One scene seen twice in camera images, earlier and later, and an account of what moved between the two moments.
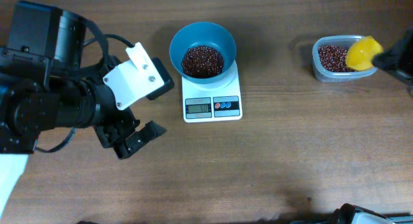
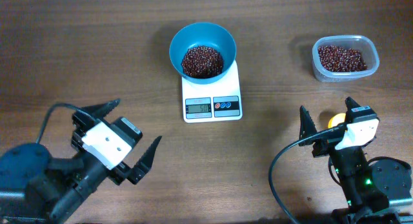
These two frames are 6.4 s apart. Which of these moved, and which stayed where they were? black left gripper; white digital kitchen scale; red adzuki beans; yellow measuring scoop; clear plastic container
Moved: black left gripper; yellow measuring scoop
Stayed: white digital kitchen scale; red adzuki beans; clear plastic container
